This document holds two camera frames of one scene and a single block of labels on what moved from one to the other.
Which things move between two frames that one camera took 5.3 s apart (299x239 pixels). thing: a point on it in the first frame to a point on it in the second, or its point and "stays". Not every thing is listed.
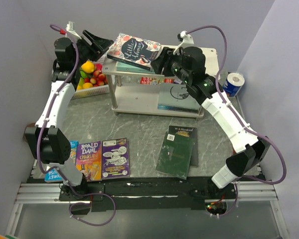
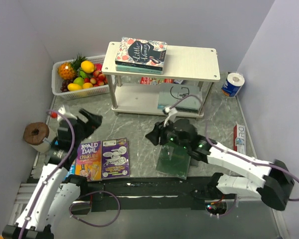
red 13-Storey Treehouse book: [150, 80] stays
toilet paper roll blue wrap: [232, 83] stays
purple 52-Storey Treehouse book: [114, 159] stays
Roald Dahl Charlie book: [88, 160] stays
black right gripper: [166, 57] to [159, 130]
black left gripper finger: [100, 45] to [94, 121]
